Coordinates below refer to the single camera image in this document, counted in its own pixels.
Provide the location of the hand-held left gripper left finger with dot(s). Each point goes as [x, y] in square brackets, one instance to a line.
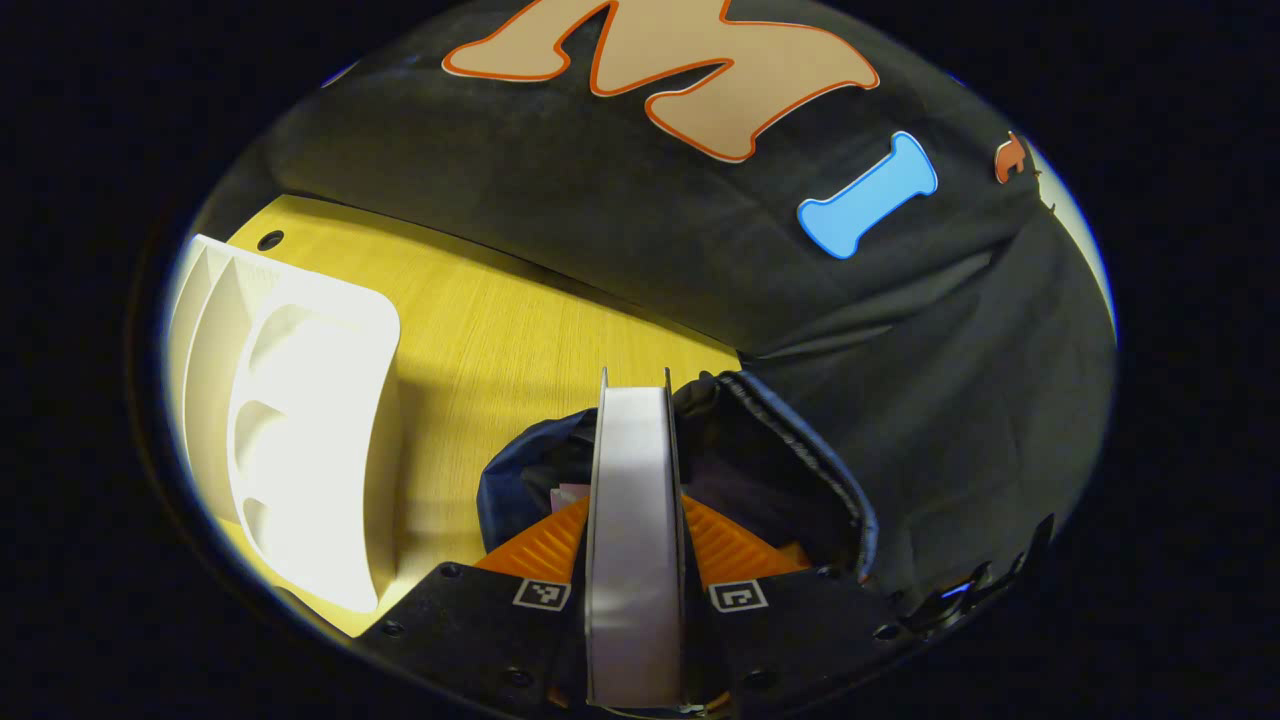
[470, 630]

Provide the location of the blue schoolbag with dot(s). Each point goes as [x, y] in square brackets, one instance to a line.
[780, 470]

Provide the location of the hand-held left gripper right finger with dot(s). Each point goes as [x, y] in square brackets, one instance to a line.
[800, 630]

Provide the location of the black backdrop cloth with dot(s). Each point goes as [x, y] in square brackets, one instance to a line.
[900, 400]

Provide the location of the pink book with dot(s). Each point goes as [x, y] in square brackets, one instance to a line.
[568, 495]

